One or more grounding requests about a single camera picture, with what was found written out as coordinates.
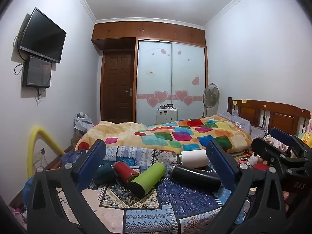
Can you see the small wall-mounted black screen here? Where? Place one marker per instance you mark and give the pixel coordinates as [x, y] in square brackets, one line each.
[37, 72]

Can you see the red flat packet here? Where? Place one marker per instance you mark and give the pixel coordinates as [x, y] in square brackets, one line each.
[261, 166]

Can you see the yellow foam tube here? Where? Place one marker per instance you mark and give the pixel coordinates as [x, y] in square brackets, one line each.
[47, 139]

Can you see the wooden headboard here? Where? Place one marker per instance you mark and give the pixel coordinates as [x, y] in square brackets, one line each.
[277, 117]

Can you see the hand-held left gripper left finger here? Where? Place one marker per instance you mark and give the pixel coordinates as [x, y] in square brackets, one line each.
[90, 167]

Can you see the brown wooden door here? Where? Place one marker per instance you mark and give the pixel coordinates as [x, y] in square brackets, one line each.
[118, 87]

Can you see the white cup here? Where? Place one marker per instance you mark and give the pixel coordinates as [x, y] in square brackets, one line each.
[193, 158]

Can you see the person's right hand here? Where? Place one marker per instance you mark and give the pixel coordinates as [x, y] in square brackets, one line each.
[286, 198]

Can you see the wall-mounted black television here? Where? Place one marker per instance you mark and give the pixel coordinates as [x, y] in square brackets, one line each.
[42, 36]

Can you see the small white bottle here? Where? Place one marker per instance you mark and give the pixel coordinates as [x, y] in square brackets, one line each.
[253, 160]

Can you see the black bottle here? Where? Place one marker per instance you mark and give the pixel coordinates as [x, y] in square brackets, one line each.
[195, 176]

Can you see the colourful patchwork blanket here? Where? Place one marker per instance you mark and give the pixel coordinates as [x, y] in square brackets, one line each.
[158, 131]

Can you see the wardrobe with heart stickers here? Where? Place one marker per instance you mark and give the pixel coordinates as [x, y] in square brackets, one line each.
[170, 78]

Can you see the yellow plush toy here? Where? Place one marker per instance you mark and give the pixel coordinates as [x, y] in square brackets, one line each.
[307, 136]

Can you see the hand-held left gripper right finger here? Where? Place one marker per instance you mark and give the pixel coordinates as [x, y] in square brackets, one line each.
[220, 167]

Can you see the wooden overhead cabinet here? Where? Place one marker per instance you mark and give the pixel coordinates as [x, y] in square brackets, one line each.
[146, 31]

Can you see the grey pillow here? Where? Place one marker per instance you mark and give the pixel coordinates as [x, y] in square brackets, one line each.
[237, 121]

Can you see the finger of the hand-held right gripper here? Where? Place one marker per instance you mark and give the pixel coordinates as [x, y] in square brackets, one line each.
[282, 136]
[267, 150]

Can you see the white suitcase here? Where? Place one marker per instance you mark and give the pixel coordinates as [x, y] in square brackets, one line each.
[167, 115]

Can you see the blue patterned bedsheet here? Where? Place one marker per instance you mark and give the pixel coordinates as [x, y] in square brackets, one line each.
[156, 207]

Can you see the grey clothes pile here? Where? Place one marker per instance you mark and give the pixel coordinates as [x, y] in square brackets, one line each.
[82, 123]

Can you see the dark green bottle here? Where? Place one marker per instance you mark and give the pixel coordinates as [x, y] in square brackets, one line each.
[104, 174]

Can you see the red bottle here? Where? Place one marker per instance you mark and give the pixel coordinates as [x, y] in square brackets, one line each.
[124, 171]

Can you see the standing fan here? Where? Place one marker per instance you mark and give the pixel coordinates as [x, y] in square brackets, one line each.
[211, 95]

